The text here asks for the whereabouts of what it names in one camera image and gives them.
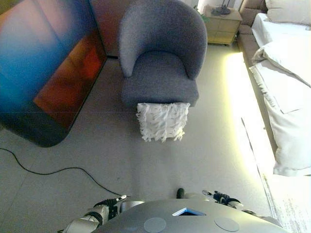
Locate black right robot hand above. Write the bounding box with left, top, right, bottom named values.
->
left=202, top=190, right=231, bottom=204

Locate silver right robot leg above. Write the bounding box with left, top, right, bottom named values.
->
left=176, top=188, right=212, bottom=202

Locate white pillow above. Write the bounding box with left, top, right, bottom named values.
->
left=264, top=0, right=311, bottom=26

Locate white fringed cushion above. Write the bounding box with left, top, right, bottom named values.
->
left=136, top=102, right=191, bottom=143

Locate grey upholstered armchair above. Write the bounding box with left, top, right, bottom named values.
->
left=118, top=0, right=208, bottom=107

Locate silver left robot leg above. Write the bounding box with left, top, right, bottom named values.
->
left=120, top=200, right=146, bottom=212

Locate silver robot leg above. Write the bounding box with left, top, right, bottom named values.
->
left=120, top=200, right=146, bottom=212
left=176, top=188, right=212, bottom=202

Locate grey robot torso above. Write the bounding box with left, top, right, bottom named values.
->
left=97, top=199, right=290, bottom=233

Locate green potted plant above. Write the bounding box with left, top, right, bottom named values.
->
left=193, top=4, right=210, bottom=24

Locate light wooden nightstand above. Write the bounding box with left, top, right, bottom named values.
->
left=204, top=7, right=243, bottom=47

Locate white fringed blanket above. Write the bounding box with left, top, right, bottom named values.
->
left=250, top=64, right=311, bottom=177

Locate white duvet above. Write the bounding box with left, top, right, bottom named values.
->
left=250, top=13, right=311, bottom=88

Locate black floor cable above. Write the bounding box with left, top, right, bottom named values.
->
left=0, top=148, right=132, bottom=197

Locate multicolour rug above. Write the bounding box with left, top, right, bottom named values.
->
left=0, top=0, right=107, bottom=148

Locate grey lamp base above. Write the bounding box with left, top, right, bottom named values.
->
left=210, top=0, right=231, bottom=16

